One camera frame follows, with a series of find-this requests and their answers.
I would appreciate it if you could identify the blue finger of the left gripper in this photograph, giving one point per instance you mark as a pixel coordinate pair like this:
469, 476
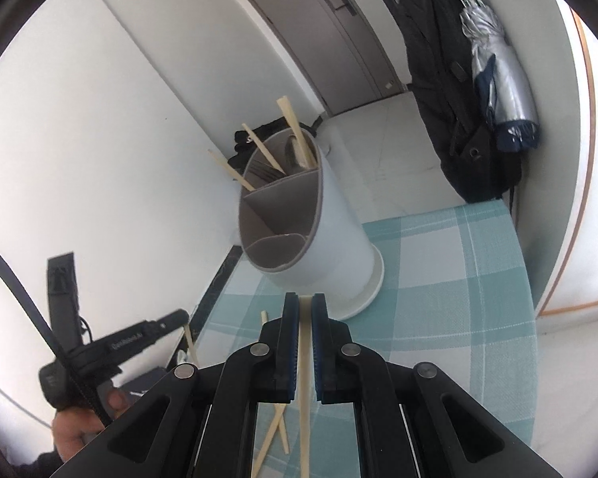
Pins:
167, 324

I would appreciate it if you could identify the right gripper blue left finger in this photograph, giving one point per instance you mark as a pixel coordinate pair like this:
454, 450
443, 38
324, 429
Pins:
264, 372

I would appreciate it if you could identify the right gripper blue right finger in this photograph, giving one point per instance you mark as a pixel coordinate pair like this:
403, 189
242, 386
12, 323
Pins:
348, 373

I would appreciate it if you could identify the silver fork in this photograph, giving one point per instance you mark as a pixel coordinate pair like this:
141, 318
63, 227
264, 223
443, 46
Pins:
264, 172

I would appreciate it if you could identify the silver spoon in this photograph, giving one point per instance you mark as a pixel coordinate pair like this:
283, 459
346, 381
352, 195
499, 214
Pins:
294, 157

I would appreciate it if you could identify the person left hand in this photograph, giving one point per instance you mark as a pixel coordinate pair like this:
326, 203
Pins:
71, 426

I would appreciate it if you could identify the white utensil holder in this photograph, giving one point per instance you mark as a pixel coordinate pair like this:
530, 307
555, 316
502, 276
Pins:
302, 234

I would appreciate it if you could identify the black clothes pile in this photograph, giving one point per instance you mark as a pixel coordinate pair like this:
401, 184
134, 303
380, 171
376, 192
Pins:
271, 151

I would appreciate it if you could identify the black hanging jacket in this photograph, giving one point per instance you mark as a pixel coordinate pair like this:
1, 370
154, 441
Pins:
439, 60

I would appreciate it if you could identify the silver folded umbrella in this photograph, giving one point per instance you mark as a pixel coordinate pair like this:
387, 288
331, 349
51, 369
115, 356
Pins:
500, 83

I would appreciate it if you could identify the grey door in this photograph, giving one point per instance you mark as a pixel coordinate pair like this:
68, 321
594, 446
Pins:
336, 50

